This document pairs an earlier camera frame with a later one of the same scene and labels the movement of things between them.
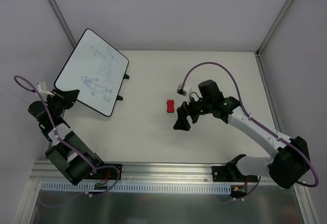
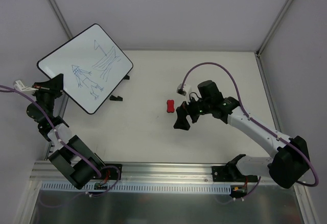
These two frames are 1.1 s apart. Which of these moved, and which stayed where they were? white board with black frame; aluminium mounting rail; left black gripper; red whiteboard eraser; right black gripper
Moved: white board with black frame; left black gripper
Stayed: aluminium mounting rail; red whiteboard eraser; right black gripper
